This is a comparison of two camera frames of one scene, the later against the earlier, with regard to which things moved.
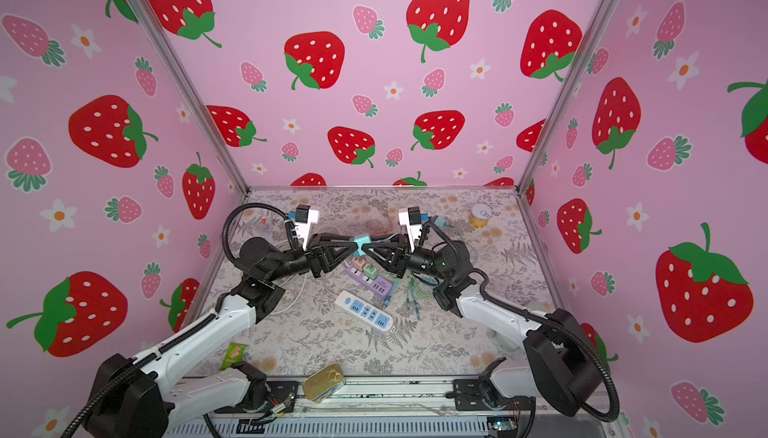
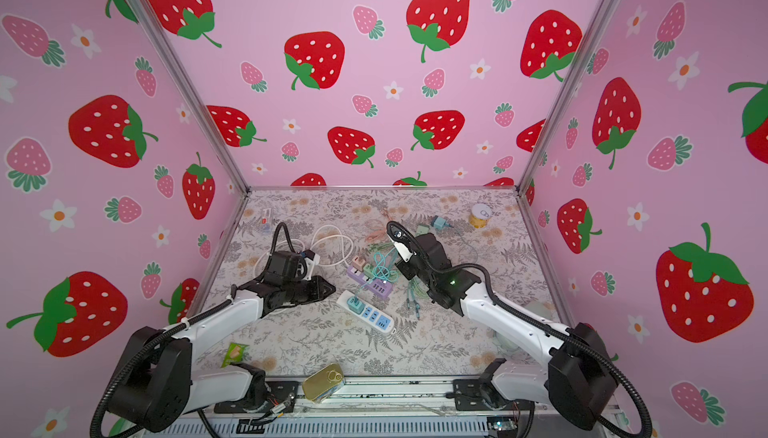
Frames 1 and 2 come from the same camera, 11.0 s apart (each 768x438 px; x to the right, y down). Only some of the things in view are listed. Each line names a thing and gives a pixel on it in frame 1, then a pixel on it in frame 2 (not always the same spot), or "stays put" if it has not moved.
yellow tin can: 480,215 stays put
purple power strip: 377,285 stays put
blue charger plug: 360,240 to 354,303
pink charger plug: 358,263 stays put
